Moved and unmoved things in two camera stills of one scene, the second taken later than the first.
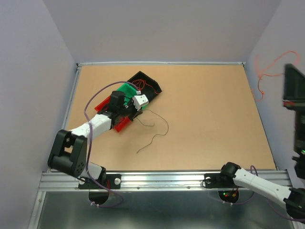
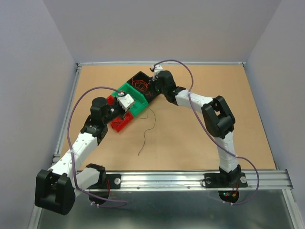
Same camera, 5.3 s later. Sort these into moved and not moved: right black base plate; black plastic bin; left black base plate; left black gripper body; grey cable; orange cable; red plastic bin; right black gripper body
Moved: left black gripper body; orange cable; right black gripper body; grey cable
Not moved: right black base plate; left black base plate; black plastic bin; red plastic bin
